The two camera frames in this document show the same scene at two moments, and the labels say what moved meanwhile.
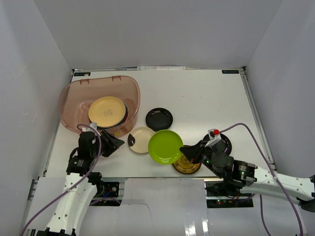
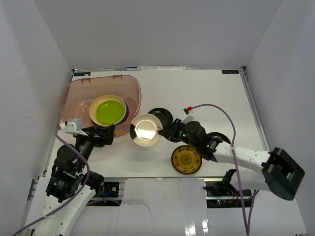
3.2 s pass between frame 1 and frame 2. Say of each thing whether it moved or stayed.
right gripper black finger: moved
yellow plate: stayed
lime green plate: moved
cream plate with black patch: moved
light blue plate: moved
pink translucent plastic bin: stayed
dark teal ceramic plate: stayed
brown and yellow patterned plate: stayed
